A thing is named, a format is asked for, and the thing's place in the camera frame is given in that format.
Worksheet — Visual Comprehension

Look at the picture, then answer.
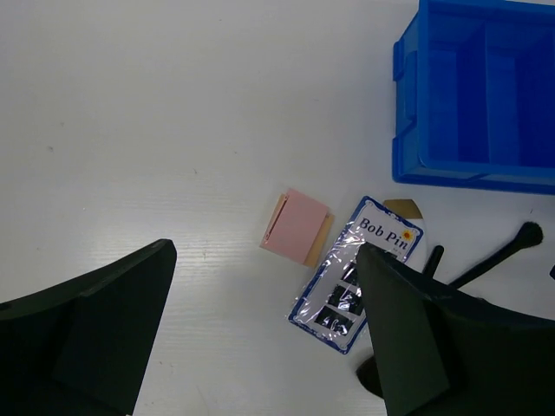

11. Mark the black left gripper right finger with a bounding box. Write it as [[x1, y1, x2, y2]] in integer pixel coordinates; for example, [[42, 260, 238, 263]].
[[356, 244, 554, 415]]

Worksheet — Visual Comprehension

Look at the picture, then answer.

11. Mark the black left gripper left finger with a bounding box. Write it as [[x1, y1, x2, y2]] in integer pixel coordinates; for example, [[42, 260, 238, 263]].
[[1, 239, 177, 415]]

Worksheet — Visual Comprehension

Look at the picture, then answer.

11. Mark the slim black makeup brush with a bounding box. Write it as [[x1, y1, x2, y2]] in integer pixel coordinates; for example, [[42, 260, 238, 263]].
[[449, 222, 544, 289]]

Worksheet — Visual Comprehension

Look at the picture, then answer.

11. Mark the blue plastic organizer bin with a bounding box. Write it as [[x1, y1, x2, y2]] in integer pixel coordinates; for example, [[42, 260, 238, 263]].
[[392, 1, 554, 195]]

